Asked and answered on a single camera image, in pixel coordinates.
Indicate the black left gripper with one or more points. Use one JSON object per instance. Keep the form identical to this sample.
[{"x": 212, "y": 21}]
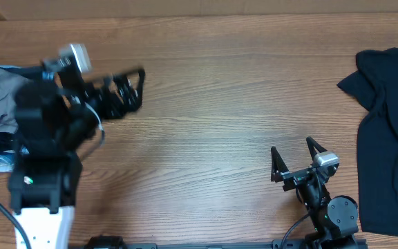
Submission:
[{"x": 90, "y": 95}]

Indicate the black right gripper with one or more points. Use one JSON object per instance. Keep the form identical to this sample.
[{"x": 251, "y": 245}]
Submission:
[{"x": 296, "y": 176}]

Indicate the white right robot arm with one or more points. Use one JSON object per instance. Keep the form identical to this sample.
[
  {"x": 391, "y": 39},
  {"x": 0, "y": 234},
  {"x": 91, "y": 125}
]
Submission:
[{"x": 334, "y": 219}]

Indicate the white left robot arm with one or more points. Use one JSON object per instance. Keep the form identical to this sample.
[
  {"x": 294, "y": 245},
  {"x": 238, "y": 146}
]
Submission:
[{"x": 56, "y": 114}]

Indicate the black t-shirt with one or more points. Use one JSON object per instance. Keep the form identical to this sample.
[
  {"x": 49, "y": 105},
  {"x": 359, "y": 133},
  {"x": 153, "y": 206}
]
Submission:
[{"x": 375, "y": 87}]

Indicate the brown cardboard backdrop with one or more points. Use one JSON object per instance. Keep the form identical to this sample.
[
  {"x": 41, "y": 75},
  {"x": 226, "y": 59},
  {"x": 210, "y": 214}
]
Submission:
[{"x": 86, "y": 9}]

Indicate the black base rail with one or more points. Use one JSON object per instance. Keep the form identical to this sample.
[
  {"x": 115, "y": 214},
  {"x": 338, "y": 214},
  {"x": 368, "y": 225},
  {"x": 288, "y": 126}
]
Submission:
[{"x": 104, "y": 242}]

